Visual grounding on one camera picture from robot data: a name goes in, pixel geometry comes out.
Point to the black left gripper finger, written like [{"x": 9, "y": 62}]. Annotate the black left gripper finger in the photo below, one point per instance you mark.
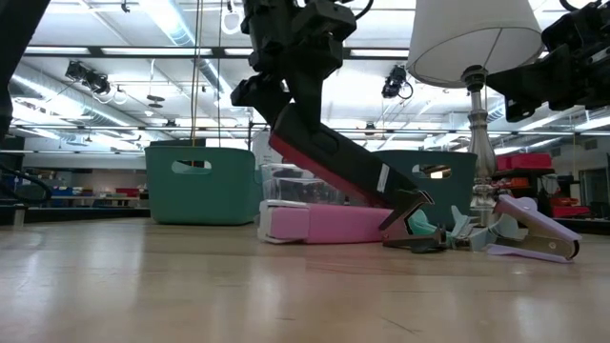
[
  {"x": 262, "y": 93},
  {"x": 314, "y": 86}
]

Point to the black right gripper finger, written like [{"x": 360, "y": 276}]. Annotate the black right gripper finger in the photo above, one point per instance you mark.
[
  {"x": 543, "y": 64},
  {"x": 543, "y": 90}
]

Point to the black and red stapler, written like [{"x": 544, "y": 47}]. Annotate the black and red stapler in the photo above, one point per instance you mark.
[{"x": 343, "y": 162}]

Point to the pink and white stapler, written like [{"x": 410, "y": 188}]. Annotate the pink and white stapler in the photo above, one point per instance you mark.
[{"x": 333, "y": 224}]

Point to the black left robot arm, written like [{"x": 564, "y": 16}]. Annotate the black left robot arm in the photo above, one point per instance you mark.
[{"x": 16, "y": 47}]

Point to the purple staple remover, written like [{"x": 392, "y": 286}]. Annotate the purple staple remover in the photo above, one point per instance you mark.
[{"x": 538, "y": 226}]

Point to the black staple remover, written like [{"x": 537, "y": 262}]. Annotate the black staple remover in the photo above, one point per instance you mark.
[{"x": 405, "y": 212}]

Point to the light teal staple remover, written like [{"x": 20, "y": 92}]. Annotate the light teal staple remover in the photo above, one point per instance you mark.
[{"x": 476, "y": 236}]

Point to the red storage bins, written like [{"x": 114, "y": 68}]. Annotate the red storage bins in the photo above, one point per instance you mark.
[{"x": 524, "y": 162}]

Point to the table lamp white shade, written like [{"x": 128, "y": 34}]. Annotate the table lamp white shade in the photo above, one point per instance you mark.
[{"x": 472, "y": 38}]

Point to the teal green plastic bin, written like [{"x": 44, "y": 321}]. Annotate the teal green plastic bin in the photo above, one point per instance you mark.
[{"x": 229, "y": 200}]

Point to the red storage bin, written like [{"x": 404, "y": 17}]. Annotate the red storage bin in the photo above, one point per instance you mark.
[{"x": 569, "y": 209}]

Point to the black overhead beam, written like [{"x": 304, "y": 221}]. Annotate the black overhead beam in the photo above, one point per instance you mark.
[{"x": 143, "y": 52}]

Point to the dark teal plastic bin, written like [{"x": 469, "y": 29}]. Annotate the dark teal plastic bin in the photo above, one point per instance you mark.
[{"x": 457, "y": 200}]

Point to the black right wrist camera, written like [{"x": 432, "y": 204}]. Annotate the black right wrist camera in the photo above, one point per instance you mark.
[{"x": 581, "y": 24}]

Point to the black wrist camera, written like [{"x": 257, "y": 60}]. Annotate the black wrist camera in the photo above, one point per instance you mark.
[
  {"x": 329, "y": 21},
  {"x": 581, "y": 24}
]

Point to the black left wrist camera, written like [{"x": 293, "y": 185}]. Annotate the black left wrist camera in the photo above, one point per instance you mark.
[{"x": 329, "y": 21}]

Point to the black ceiling-mounted camera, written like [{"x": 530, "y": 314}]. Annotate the black ceiling-mounted camera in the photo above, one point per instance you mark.
[
  {"x": 76, "y": 70},
  {"x": 98, "y": 83},
  {"x": 394, "y": 82}
]

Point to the silver ventilation duct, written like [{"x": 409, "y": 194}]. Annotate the silver ventilation duct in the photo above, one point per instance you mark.
[{"x": 176, "y": 28}]

